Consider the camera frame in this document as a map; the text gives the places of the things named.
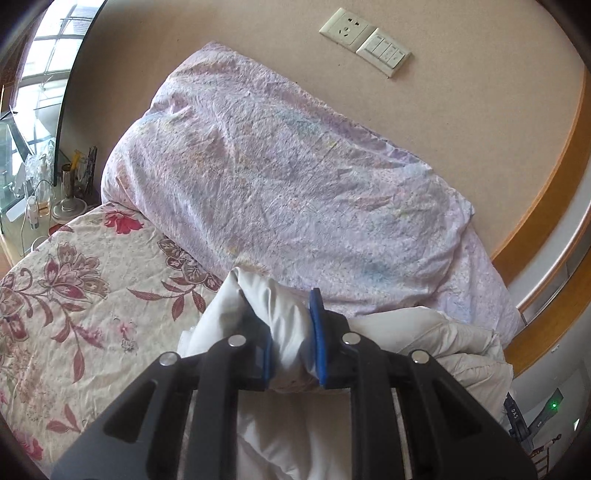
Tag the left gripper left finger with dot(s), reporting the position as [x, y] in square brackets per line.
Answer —
[178, 416]

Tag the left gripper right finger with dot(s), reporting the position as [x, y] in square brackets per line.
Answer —
[409, 417]

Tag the white puffy down jacket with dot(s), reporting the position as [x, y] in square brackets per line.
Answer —
[299, 430]

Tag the black device with green light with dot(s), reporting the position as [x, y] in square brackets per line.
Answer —
[520, 430]

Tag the pink floral pillow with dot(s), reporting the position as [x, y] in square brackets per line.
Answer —
[473, 292]
[240, 167]

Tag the cream red floral bedspread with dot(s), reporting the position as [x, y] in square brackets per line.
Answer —
[83, 315]

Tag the wooden headboard shelf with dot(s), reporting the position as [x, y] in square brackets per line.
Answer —
[535, 229]

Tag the cluttered bedside table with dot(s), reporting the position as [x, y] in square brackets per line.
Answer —
[35, 200]

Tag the white wall switch panel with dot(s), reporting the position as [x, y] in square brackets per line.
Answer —
[383, 52]

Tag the white wall power socket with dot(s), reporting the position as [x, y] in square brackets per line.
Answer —
[347, 29]

